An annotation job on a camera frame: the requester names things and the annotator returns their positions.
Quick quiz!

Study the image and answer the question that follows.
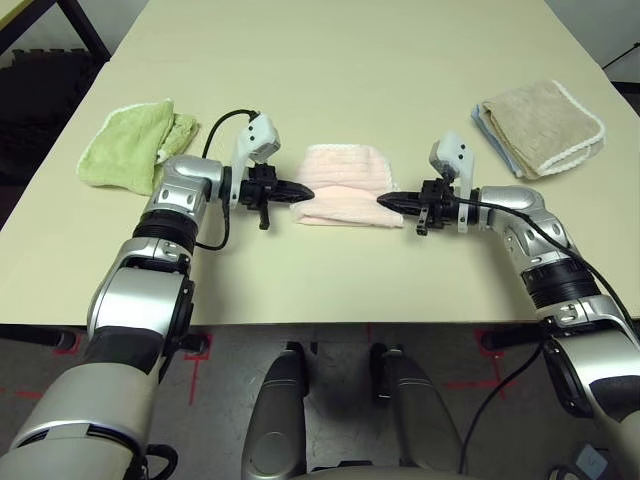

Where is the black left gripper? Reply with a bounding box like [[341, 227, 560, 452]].
[[238, 164, 316, 231]]

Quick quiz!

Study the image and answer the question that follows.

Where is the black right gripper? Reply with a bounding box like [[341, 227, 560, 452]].
[[375, 177, 464, 236]]

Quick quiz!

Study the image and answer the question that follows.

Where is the pink terry towel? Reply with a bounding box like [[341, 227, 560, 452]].
[[289, 143, 405, 230]]

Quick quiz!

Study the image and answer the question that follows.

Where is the beige folded towel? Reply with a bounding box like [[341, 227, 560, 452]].
[[471, 103, 526, 180]]

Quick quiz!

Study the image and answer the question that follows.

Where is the beige terry towel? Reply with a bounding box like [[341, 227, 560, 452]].
[[480, 79, 607, 179]]

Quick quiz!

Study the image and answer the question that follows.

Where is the green terry towel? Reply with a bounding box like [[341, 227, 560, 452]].
[[76, 98, 201, 196]]

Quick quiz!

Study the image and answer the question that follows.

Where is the grey robot right leg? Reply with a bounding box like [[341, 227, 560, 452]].
[[368, 343, 464, 480]]

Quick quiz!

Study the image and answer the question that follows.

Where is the grey robot leg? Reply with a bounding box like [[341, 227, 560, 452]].
[[368, 343, 464, 480], [240, 342, 309, 480]]

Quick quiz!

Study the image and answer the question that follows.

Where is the grey robot left leg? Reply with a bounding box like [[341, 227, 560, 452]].
[[240, 342, 309, 480]]

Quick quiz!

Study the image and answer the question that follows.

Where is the black foam floor mat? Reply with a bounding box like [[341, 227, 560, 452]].
[[0, 47, 104, 186]]

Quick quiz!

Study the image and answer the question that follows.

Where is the beige robot torso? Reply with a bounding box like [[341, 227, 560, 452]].
[[299, 464, 451, 480]]

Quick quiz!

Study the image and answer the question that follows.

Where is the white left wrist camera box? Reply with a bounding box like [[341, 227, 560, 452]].
[[227, 113, 282, 209]]

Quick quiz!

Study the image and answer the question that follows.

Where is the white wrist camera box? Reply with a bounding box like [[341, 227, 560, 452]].
[[428, 130, 476, 235], [227, 113, 282, 209]]

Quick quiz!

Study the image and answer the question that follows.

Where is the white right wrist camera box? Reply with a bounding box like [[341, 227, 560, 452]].
[[428, 130, 476, 235]]

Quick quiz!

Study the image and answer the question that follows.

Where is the black metal table frame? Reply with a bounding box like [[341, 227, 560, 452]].
[[0, 0, 112, 64]]

